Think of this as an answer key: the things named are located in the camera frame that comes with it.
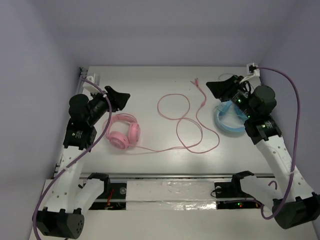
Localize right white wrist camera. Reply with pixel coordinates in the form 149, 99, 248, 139
240, 63, 260, 83

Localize purple cable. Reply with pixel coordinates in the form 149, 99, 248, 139
254, 66, 301, 221
32, 79, 113, 240

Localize pink headphone cable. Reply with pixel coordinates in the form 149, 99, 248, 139
129, 77, 221, 155

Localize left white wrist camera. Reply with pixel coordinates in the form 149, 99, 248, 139
82, 73, 100, 93

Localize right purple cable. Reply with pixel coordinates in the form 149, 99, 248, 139
254, 66, 301, 221

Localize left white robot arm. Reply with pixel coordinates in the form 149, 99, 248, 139
32, 86, 130, 240

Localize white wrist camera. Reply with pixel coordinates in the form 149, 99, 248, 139
82, 73, 100, 93
240, 63, 260, 83

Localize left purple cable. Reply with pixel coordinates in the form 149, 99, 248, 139
32, 79, 113, 240

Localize white foam block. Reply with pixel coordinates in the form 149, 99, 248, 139
125, 180, 217, 211

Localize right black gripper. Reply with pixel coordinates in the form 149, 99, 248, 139
206, 75, 257, 119

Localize blue headphones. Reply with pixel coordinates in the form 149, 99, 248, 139
213, 101, 248, 136

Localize green headphone cable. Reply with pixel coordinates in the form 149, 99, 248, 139
218, 72, 236, 81

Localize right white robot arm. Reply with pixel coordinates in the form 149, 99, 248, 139
206, 75, 320, 229

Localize aluminium rail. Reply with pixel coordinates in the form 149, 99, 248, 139
53, 67, 276, 204

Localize pink headphones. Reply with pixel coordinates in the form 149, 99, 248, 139
102, 113, 143, 151

